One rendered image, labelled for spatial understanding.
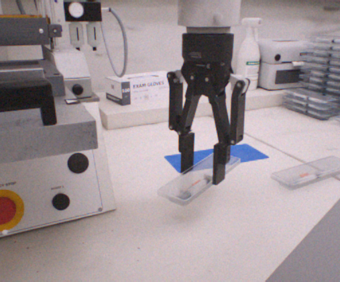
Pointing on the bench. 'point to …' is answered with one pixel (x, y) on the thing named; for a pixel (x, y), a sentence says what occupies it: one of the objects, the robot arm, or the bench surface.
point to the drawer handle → (19, 97)
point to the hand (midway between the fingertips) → (202, 160)
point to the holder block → (54, 76)
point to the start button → (78, 162)
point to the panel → (41, 192)
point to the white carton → (137, 88)
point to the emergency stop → (1, 211)
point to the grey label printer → (280, 63)
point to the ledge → (141, 114)
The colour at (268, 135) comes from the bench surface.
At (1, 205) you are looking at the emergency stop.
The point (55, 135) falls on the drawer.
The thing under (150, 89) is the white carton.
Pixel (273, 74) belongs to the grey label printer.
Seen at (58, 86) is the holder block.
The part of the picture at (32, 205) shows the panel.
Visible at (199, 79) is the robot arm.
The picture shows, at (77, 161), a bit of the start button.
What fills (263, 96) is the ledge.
